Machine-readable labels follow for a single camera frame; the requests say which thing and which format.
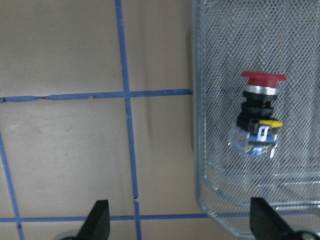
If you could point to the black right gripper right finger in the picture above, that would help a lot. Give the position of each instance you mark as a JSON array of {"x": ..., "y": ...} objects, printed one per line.
[{"x": 266, "y": 224}]

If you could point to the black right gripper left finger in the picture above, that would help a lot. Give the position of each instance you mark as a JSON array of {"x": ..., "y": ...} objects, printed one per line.
[{"x": 97, "y": 224}]

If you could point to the red emergency stop button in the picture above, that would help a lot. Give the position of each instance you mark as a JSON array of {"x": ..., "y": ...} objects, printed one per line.
[{"x": 256, "y": 132}]

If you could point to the silver wire mesh shelf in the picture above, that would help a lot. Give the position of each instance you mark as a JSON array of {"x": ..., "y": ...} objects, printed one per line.
[{"x": 271, "y": 36}]

